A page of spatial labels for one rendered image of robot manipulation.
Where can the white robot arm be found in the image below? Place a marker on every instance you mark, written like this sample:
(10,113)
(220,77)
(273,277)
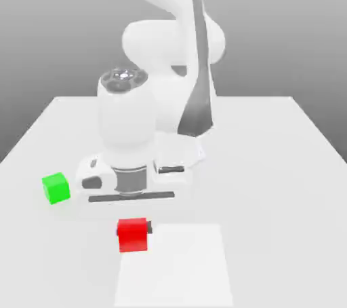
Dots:
(127,123)

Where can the small red cube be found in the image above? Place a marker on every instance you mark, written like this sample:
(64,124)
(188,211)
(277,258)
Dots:
(132,234)

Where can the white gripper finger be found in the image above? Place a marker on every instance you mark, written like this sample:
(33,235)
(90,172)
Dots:
(149,227)

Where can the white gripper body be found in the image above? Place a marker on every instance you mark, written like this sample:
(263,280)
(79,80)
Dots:
(130,197)

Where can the small green cube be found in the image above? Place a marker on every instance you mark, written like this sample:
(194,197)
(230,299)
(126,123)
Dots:
(56,188)

